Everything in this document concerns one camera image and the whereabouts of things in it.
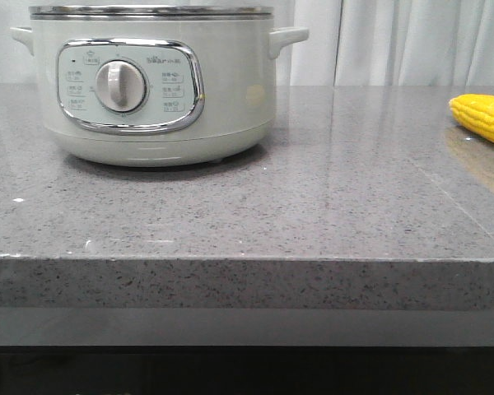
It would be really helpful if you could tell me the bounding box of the yellow corn cob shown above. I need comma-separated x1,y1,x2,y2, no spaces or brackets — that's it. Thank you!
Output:
449,94,494,143

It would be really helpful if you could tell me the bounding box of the pale green electric cooking pot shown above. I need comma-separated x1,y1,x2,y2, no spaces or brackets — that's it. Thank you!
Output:
11,14,309,167

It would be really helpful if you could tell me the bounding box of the white pleated curtain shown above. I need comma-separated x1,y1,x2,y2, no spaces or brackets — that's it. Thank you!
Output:
0,0,494,87

